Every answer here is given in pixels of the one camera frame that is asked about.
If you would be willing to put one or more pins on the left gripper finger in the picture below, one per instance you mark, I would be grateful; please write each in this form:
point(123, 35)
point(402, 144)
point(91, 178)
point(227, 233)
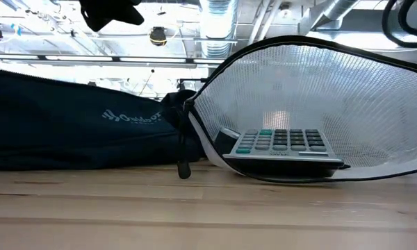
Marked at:
point(107, 14)

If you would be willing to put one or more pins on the dark navy duffel bag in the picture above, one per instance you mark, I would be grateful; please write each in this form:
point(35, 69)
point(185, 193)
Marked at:
point(55, 139)

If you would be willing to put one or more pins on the grey calculator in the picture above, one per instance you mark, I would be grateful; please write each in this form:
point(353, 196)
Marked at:
point(281, 149)

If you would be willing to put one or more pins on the clear mesh zip pouch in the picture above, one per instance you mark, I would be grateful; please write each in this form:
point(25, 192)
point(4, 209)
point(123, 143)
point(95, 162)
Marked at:
point(333, 90)

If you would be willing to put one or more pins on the long ceiling light strip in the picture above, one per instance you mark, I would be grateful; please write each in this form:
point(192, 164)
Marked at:
point(80, 58)

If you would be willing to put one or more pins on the black ceiling dome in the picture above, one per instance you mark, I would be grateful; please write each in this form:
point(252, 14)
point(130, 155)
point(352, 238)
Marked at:
point(158, 36)

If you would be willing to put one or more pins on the silver ventilation duct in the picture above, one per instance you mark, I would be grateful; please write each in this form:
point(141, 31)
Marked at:
point(218, 24)

